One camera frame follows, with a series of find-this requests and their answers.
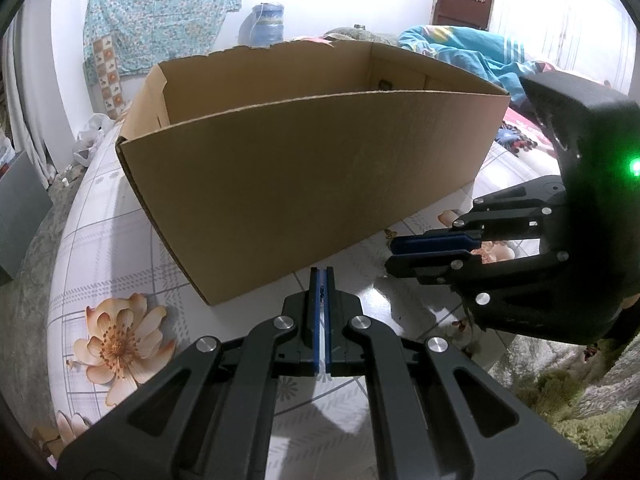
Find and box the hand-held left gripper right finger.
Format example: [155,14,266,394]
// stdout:
[322,266,586,480]

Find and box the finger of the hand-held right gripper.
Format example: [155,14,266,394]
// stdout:
[384,248,572,307]
[390,175,567,257]

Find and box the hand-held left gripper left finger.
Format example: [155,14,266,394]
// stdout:
[57,266,323,480]

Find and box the brown cardboard box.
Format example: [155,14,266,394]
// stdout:
[115,40,512,307]

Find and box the blue blanket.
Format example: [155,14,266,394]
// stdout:
[397,24,556,93]

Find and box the floral tablecloth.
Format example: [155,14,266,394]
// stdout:
[30,110,561,480]

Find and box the grey floral blanket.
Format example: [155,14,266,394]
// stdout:
[295,25,401,46]

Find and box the blue water bottle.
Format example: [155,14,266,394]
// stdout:
[239,2,287,48]

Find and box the white plastic bag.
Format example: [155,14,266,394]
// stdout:
[74,112,118,168]

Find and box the grey panel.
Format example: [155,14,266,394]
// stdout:
[0,150,53,281]

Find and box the teal floral hanging cloth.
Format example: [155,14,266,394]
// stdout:
[81,0,243,111]

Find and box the white curtain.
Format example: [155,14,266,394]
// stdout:
[0,25,58,186]

